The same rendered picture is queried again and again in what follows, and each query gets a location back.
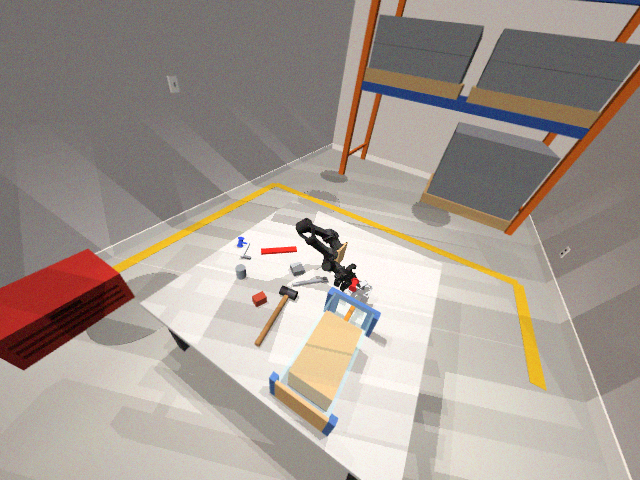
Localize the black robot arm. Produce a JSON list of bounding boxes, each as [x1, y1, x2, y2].
[[295, 218, 345, 287]]

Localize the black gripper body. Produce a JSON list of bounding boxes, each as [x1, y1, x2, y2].
[[335, 263, 357, 292]]

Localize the black-headed mallet with wooden handle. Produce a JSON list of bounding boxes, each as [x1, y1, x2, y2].
[[254, 286, 298, 347]]

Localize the clear-panelled rack with blue corner posts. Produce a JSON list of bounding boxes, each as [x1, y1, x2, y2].
[[269, 289, 380, 436]]

